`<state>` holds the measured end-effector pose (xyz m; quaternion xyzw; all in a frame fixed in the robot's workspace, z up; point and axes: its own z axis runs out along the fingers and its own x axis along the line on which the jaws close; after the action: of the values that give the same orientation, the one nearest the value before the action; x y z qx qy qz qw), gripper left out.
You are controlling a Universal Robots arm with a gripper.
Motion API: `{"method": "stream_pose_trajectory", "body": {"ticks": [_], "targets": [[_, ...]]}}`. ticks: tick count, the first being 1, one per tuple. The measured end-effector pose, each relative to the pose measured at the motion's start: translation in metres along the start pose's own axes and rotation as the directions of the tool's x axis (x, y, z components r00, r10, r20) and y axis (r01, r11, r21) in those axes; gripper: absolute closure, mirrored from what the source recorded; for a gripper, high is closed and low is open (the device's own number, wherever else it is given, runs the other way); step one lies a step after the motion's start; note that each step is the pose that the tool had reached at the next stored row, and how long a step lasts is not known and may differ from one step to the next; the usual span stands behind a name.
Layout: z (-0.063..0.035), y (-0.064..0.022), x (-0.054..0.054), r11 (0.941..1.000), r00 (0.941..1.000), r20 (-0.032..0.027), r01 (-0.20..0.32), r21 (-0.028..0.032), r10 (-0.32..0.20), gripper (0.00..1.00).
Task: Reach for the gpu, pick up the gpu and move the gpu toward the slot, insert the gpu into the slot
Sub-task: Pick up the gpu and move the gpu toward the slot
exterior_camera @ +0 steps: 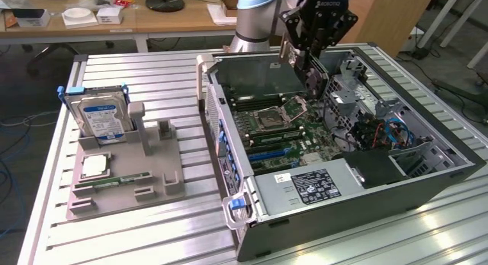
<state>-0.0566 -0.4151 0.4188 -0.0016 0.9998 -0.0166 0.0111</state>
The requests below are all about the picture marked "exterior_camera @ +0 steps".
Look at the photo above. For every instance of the red packet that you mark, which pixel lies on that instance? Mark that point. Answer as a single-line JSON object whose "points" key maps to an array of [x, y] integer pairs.
{"points": [[124, 3]]}

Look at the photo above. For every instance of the metal disk bay cage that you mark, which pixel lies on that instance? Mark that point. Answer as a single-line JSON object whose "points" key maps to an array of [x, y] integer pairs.
{"points": [[344, 105]]}

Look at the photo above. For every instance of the wooden desk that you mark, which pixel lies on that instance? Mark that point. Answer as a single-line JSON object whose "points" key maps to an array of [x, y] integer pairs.
{"points": [[54, 32]]}

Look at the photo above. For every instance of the white round dish on box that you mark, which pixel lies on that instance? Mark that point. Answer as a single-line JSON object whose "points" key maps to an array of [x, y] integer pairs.
{"points": [[79, 17]]}

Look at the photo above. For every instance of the open black PC case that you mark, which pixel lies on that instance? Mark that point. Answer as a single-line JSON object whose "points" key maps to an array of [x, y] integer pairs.
{"points": [[343, 219]]}

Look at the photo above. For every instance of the small white labelled box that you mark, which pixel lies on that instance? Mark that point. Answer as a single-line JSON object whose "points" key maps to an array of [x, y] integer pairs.
{"points": [[110, 16]]}

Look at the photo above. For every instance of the black power adapter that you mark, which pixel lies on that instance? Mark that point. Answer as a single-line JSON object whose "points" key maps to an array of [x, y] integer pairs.
{"points": [[419, 53]]}

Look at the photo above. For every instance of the silver CPU chip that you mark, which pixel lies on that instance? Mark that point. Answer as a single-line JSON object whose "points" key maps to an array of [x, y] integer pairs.
{"points": [[95, 165]]}

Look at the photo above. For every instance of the white table frame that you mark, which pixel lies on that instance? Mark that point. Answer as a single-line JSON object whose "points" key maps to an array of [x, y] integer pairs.
{"points": [[458, 16]]}

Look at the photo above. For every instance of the white box with dark lid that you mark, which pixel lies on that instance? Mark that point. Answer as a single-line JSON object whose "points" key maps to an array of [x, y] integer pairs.
{"points": [[32, 18]]}

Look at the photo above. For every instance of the grey parts rack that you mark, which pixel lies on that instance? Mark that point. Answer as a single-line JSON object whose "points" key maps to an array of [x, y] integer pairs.
{"points": [[130, 199]]}

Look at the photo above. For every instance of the wooden cabinet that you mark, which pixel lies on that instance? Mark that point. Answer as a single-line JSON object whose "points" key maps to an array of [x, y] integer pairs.
{"points": [[384, 19]]}

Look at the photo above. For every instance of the CPU socket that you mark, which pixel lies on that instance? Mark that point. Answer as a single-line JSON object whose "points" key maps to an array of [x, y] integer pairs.
{"points": [[268, 120]]}

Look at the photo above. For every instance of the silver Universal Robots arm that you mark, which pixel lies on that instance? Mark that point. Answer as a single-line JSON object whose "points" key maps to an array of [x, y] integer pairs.
{"points": [[254, 19]]}

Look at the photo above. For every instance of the white papers stack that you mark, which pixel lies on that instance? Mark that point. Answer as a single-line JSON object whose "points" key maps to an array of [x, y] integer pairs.
{"points": [[222, 15]]}

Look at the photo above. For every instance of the black floor stand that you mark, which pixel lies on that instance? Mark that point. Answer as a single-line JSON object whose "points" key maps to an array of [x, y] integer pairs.
{"points": [[463, 89]]}

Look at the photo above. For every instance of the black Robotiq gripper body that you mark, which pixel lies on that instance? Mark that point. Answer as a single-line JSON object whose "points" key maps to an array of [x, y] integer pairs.
{"points": [[326, 8]]}

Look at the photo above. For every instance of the grey power supply unit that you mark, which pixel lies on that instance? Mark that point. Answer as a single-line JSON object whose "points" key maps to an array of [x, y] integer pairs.
{"points": [[275, 196]]}

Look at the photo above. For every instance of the graphics card with black fan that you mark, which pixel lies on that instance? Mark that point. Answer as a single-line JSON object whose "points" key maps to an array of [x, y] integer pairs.
{"points": [[312, 76]]}

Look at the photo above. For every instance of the black round lamp base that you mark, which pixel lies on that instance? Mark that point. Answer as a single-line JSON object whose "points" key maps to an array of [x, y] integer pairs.
{"points": [[166, 3]]}

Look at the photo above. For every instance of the hard disk with blue label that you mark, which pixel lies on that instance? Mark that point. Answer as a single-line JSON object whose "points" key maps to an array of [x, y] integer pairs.
{"points": [[100, 119]]}

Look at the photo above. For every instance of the metal socket cover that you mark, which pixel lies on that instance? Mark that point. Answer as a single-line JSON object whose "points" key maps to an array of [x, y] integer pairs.
{"points": [[295, 106]]}

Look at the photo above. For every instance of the black chair base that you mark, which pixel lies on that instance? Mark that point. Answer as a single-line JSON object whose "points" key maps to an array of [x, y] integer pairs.
{"points": [[46, 55]]}

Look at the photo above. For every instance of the blue expansion slot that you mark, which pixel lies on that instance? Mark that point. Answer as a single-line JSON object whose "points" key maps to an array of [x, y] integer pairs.
{"points": [[268, 155]]}

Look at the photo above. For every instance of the green motherboard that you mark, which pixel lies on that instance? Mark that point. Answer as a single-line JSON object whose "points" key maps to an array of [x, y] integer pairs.
{"points": [[312, 139]]}

